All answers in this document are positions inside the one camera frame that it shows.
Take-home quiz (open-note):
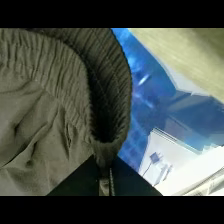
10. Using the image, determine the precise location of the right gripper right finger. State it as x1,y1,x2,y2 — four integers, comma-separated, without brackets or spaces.
108,156,164,197

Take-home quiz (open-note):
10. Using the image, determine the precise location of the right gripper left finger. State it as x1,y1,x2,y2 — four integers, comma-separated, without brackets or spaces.
46,154,105,197

